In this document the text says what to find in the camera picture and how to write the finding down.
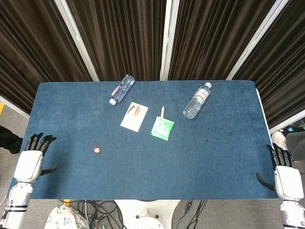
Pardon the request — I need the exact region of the white card red drawing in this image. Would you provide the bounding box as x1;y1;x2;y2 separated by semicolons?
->
120;102;149;132

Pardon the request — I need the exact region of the white partition post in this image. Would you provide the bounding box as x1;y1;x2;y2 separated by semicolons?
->
54;0;100;82
159;0;180;81
226;0;286;81

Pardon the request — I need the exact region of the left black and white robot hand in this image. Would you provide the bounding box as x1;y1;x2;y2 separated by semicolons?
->
13;133;60;184

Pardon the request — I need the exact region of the blue felt table mat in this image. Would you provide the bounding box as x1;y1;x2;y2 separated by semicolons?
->
6;80;279;200

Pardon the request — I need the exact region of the dark brown curtain panel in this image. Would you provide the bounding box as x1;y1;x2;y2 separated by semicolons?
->
67;0;167;82
0;0;93;115
168;0;277;81
232;0;305;129

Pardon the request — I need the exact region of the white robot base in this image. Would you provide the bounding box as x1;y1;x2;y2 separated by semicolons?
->
114;199;181;229

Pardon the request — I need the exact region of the black cable with green light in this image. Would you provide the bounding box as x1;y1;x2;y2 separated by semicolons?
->
184;199;208;229

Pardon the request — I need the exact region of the black shoe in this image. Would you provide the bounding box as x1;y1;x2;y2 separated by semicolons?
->
0;125;24;155

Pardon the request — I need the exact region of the large clear bottle red label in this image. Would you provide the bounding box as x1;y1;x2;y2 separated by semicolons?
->
183;82;212;120

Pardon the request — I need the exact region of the white sneaker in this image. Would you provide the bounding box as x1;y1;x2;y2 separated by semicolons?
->
271;131;289;151

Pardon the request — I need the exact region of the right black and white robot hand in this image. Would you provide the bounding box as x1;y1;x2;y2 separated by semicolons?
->
256;143;305;201

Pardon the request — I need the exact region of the small clear bottle pink label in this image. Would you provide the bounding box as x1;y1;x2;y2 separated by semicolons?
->
109;74;135;106

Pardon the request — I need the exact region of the floral patterned cloth bag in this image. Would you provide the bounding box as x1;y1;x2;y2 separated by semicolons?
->
44;205;90;229

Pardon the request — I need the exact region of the green ice pop wooden stick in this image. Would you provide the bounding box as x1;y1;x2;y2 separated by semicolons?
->
150;106;175;142

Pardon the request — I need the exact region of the black cable bundle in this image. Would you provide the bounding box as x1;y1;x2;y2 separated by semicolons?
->
59;199;127;229

